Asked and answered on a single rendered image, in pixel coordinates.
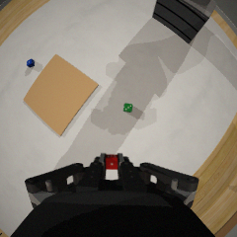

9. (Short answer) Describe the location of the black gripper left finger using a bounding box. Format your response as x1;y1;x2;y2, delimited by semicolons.
25;153;107;208

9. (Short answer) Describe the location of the red die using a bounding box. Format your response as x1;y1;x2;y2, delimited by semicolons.
106;154;118;170

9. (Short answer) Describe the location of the green die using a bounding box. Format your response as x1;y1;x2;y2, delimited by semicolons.
123;103;132;113

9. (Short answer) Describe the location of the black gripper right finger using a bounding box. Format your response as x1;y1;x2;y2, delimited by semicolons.
118;153;199;208

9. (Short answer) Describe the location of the tan flat mat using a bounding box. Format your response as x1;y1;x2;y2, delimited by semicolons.
24;54;99;136

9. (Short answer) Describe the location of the blue die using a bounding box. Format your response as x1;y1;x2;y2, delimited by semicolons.
27;59;35;68

